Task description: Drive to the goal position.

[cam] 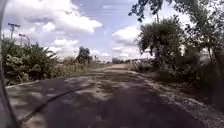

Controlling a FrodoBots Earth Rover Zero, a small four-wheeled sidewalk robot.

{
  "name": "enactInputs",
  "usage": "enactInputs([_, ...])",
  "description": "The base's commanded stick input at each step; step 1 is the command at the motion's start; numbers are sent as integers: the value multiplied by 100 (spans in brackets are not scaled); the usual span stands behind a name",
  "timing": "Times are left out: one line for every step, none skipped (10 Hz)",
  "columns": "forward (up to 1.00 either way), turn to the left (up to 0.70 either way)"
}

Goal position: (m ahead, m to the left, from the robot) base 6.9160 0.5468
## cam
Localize grey asphalt road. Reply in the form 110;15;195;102
0;63;224;128

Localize distant tree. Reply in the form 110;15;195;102
76;46;93;65

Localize row of trees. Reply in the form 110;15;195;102
128;0;224;111

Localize gravel strip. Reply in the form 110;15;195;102
133;69;224;128

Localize green bushes with weeds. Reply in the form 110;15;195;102
0;39;108;87

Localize utility pole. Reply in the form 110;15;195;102
7;22;21;42

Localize overhead wires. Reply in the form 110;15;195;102
71;1;141;16

